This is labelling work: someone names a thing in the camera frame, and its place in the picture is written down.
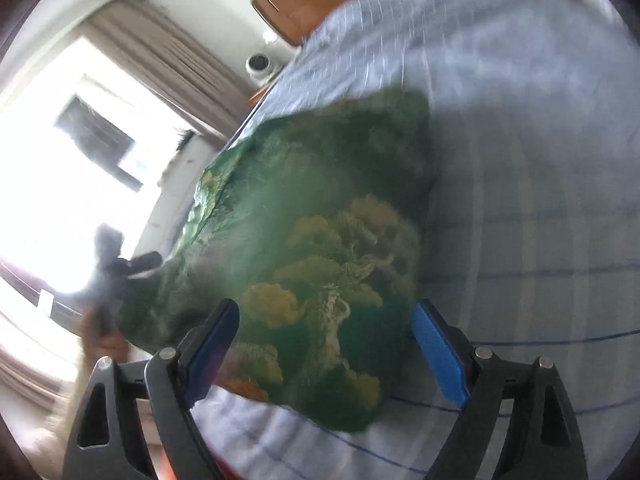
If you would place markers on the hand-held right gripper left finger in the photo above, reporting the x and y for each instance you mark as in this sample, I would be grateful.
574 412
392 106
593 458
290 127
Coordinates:
212 355

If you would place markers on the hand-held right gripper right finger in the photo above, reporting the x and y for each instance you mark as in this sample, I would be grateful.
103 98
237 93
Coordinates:
440 355

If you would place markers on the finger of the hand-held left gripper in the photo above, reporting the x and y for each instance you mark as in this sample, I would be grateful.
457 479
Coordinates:
146 262

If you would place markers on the green printed jacket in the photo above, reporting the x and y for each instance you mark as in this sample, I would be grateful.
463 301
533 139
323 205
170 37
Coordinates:
325 210

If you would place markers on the person's left hand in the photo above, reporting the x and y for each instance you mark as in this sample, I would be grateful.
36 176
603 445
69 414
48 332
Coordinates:
105 347

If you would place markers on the white low cabinet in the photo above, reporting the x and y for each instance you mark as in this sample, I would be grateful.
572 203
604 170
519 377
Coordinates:
175 195

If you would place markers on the window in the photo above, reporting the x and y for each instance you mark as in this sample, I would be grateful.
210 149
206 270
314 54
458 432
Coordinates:
65 170

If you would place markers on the dark small object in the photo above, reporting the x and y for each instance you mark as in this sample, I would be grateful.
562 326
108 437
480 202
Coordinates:
184 140

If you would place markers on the wooden nightstand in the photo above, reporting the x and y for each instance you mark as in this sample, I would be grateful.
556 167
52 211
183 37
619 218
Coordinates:
256 95

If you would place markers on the bed with blue checked sheet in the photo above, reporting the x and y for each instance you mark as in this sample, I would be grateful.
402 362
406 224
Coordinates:
500 160

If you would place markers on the beige curtain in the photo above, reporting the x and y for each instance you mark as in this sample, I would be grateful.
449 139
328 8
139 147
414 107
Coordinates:
175 55

